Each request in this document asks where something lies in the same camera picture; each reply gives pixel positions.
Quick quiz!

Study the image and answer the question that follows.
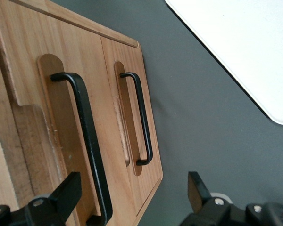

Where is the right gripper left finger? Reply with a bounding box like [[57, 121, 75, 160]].
[[25, 171, 83, 226]]

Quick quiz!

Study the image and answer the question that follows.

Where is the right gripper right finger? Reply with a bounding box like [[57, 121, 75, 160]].
[[181, 171, 232, 226]]

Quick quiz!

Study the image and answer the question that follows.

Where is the black metal drawer handle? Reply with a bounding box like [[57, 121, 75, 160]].
[[49, 72, 113, 226], [119, 72, 154, 167]]

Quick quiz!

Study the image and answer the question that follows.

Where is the wooden drawer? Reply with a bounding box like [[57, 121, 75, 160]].
[[0, 0, 114, 226], [100, 35, 165, 218]]

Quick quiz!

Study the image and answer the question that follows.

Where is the wooden two-drawer cabinet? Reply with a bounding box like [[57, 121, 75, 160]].
[[0, 0, 165, 226]]

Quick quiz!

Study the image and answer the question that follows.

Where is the beige rectangular tray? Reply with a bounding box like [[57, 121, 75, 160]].
[[164, 0, 283, 125]]

